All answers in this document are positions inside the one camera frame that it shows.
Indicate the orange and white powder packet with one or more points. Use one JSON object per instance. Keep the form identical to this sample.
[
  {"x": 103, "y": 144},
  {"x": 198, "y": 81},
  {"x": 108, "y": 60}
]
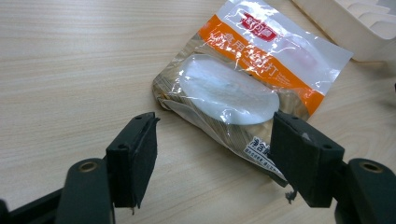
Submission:
[{"x": 239, "y": 77}]

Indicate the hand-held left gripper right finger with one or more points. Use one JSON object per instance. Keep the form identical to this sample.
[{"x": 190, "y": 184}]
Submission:
[{"x": 303, "y": 161}]

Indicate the white plastic basket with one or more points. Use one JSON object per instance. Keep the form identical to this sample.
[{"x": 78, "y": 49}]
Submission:
[{"x": 358, "y": 25}]

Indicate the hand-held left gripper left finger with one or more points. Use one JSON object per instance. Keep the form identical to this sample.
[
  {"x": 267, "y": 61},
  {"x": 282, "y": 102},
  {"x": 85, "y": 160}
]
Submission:
[{"x": 132, "y": 161}]

